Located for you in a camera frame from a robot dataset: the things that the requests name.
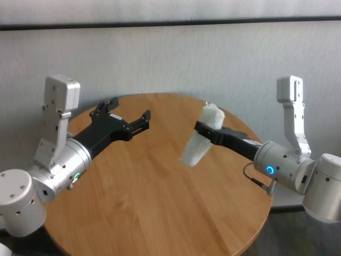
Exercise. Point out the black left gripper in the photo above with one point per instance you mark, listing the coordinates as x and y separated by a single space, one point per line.
104 133

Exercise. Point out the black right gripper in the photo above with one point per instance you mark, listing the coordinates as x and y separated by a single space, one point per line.
239 142

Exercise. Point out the white sandbag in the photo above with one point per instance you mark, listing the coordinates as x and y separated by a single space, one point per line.
210 117

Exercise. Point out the black skirting board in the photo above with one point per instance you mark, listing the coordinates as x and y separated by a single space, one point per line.
287 208

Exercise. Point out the black wall trim strip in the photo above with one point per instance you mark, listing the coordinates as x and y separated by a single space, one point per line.
170 23

